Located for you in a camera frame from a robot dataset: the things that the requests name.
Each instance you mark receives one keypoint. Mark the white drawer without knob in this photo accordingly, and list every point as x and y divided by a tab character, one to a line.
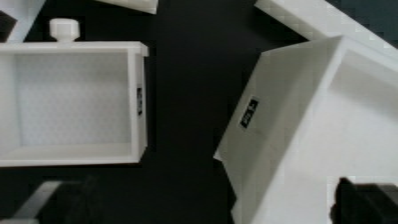
141	5

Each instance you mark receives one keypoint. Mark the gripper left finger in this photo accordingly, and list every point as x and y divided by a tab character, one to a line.
64	203

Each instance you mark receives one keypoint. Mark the white front rail bar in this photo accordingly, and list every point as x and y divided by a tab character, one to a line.
18	13

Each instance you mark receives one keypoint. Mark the white drawer with knob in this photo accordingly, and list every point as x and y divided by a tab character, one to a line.
71	100

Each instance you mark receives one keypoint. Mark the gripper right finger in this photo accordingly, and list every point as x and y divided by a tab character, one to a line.
364	203

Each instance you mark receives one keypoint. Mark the large white drawer cabinet box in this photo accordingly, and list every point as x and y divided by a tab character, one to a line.
313	130

